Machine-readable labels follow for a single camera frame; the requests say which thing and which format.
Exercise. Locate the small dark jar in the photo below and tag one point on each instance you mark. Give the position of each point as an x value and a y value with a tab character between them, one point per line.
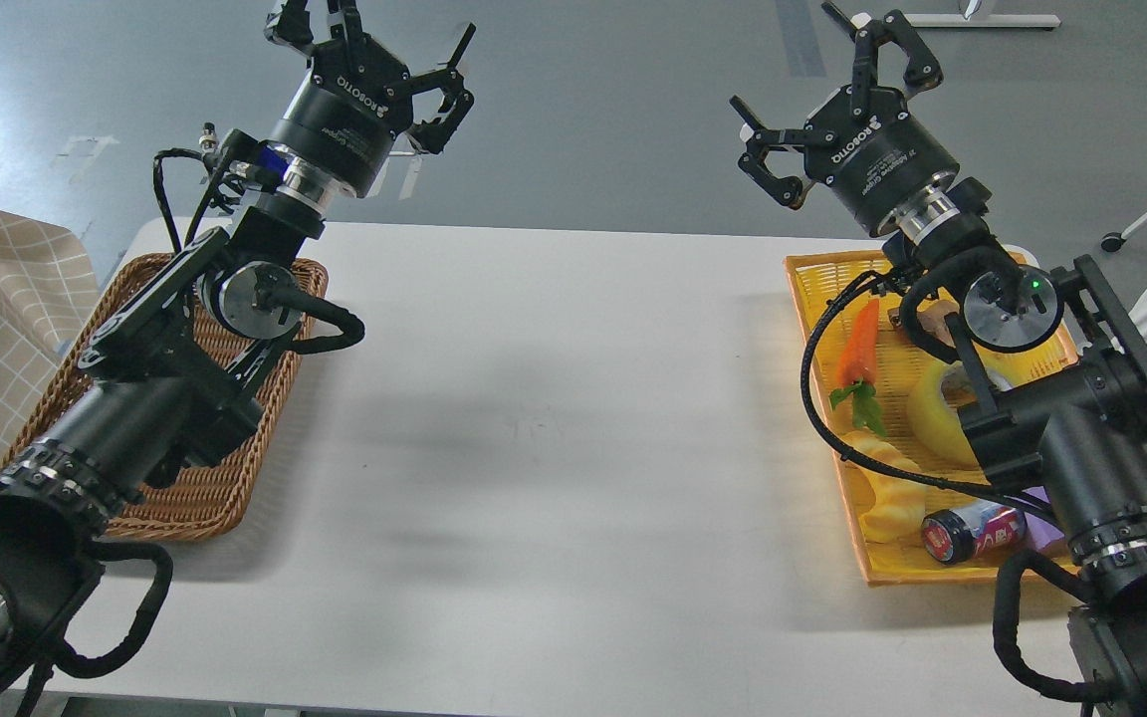
957	535

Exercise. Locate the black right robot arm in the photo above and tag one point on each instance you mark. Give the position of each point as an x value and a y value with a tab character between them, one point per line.
1068	447

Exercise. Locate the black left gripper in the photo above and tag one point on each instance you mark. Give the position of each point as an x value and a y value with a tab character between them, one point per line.
342	119

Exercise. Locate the orange toy carrot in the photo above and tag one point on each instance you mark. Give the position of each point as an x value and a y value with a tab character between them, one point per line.
857	372

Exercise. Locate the yellow plastic basket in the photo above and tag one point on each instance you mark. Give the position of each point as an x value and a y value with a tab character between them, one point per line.
814	280

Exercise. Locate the white stand base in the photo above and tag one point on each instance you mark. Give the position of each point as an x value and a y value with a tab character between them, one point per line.
982	15

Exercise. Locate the yellow tape roll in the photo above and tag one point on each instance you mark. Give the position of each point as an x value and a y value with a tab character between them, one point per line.
934	419

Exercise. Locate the yellow toy croissant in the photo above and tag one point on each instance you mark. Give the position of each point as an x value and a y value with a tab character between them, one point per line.
899	505

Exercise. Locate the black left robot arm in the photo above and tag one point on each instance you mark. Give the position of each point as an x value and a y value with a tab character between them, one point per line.
175	372

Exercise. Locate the brown toy animal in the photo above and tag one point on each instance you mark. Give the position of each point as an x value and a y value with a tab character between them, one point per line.
931	318

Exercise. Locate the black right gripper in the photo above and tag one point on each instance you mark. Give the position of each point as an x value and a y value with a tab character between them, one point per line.
877	159

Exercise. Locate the brown wicker basket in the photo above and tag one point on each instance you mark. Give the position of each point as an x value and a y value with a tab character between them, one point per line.
205	468

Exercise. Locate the purple foam block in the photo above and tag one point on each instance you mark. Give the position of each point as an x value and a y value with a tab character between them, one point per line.
1043	536

